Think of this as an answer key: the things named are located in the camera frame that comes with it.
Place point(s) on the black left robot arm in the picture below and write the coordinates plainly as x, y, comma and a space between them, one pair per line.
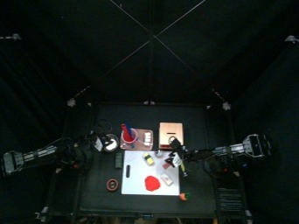
38, 156

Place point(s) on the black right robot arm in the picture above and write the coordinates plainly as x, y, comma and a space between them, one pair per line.
233, 148

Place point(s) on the small red toy piece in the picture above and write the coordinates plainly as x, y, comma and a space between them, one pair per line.
165, 165

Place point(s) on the round metal tin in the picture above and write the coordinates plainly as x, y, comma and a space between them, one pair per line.
111, 145

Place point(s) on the egg sushi with green band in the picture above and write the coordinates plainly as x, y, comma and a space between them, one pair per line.
148, 159

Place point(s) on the white cube block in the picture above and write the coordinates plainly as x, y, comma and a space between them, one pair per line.
147, 134
147, 144
147, 139

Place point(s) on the red plastic cup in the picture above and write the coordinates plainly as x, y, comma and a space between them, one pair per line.
131, 142

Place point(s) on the red play dough blob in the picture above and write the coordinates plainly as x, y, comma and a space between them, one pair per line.
152, 183

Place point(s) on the wooden box with red drawer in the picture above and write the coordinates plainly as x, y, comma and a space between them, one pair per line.
169, 131

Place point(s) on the blue toy utensil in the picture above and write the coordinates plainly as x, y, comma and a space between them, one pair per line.
128, 126

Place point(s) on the white cutting board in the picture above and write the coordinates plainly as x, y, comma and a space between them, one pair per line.
136, 183

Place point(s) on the orange toy carrot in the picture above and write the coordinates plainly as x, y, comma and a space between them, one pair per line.
183, 196

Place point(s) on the black label with white text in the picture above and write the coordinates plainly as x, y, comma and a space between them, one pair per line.
229, 199

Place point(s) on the metal frame bracket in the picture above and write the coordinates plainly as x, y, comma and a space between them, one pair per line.
71, 102

